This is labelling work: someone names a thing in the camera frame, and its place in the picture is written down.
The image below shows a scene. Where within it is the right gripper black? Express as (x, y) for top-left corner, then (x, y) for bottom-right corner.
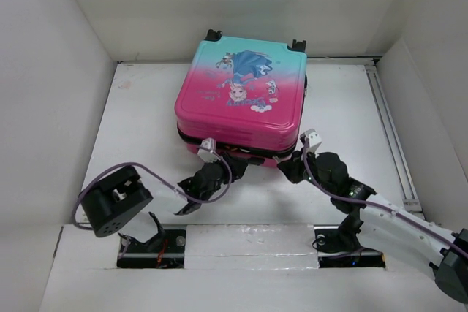
(276, 147), (334, 197)

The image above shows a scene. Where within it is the pink teal kids suitcase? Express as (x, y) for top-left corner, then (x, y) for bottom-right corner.
(175, 29), (308, 167)

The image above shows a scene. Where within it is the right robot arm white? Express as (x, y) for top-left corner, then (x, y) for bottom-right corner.
(278, 149), (467, 304)

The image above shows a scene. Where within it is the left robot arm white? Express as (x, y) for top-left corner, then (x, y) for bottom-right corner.
(72, 148), (249, 238)

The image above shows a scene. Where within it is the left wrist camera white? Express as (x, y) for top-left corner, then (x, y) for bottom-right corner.
(197, 138), (219, 163)

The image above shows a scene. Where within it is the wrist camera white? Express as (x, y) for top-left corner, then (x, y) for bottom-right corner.
(300, 129), (322, 153)
(197, 138), (219, 163)

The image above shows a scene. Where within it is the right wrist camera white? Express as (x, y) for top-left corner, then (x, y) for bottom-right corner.
(300, 129), (322, 153)

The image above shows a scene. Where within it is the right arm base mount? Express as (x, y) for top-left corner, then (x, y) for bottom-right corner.
(312, 216), (386, 269)

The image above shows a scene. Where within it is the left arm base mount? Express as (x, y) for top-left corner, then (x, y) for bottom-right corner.
(116, 226), (186, 270)

